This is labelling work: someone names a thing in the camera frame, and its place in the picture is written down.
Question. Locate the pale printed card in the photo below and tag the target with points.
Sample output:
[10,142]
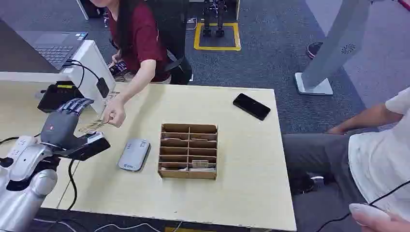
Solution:
[93,125]

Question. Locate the black desktop terminal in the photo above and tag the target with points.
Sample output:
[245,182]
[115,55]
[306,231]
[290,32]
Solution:
[59,96]

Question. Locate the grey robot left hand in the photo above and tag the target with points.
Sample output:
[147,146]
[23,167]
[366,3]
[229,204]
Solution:
[61,126]

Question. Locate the black office chair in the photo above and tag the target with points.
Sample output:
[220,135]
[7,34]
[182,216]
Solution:
[174,41]

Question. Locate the white laptop stand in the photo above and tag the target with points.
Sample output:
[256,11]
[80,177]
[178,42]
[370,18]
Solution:
[93,69]

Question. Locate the white power strip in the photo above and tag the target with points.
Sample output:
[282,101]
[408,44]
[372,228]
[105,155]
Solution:
[20,146]

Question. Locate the dark shoe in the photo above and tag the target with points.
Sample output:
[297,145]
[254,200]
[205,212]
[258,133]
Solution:
[313,49]

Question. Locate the seated person's hand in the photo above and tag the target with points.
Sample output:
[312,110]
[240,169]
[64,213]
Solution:
[381,223]

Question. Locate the black power adapter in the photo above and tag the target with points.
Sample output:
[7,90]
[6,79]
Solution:
[102,87]

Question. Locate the black smartphone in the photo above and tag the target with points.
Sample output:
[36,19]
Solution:
[251,106]

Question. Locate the grey flat card reader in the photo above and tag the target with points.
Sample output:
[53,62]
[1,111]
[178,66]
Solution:
[134,155]

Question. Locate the person's hand holding card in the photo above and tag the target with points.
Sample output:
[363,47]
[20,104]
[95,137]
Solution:
[114,112]

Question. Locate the yellow floor tape square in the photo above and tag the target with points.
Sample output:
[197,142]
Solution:
[217,48]

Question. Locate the black robot legs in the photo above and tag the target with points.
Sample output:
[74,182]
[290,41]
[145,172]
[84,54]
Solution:
[214,17]

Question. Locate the seated person in white top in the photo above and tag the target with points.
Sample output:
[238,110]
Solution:
[358,160]

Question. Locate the wooden card box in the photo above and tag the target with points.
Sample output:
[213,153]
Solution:
[188,150]

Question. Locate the dark phone with case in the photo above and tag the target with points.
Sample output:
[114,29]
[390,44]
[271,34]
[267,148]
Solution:
[118,68]

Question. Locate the card in wooden box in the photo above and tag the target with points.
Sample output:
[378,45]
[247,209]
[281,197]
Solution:
[200,164]

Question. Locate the white pillar stand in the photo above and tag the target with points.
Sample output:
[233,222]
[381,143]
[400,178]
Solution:
[326,51]

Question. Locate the grey laptop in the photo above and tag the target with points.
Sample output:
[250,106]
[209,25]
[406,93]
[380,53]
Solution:
[52,48]

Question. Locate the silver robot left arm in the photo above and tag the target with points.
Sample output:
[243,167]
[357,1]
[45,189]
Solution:
[22,192]

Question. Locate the person in red top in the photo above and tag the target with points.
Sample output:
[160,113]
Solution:
[141,38]

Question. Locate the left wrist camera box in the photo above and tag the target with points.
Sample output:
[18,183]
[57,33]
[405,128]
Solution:
[88,145]

